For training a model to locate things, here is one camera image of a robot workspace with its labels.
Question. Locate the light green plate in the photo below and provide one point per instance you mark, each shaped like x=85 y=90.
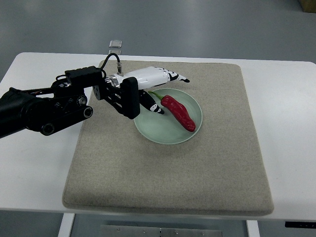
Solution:
x=165 y=129

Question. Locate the white table leg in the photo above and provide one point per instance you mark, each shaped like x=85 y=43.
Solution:
x=66 y=225
x=252 y=228

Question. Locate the red chili pepper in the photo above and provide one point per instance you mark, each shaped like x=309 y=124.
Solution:
x=178 y=110

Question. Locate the black desk control panel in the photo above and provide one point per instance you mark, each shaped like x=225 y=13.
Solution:
x=301 y=225

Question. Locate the cardboard box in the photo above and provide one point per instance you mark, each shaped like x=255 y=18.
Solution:
x=308 y=6

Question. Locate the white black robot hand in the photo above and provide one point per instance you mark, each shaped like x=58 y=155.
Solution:
x=150 y=77

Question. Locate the silver floor socket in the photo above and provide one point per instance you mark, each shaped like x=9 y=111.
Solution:
x=115 y=51
x=115 y=44

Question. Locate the silver floor socket lower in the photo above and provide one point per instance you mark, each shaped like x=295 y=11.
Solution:
x=115 y=51

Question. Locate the white table leg right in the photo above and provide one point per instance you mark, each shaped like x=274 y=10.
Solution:
x=252 y=228

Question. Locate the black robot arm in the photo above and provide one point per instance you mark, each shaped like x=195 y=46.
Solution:
x=50 y=110

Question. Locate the white table leg left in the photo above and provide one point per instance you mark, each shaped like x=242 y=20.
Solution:
x=66 y=225

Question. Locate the silver floor socket upper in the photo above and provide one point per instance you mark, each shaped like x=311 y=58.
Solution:
x=115 y=44

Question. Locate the beige felt mat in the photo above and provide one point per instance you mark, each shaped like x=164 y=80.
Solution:
x=219 y=171

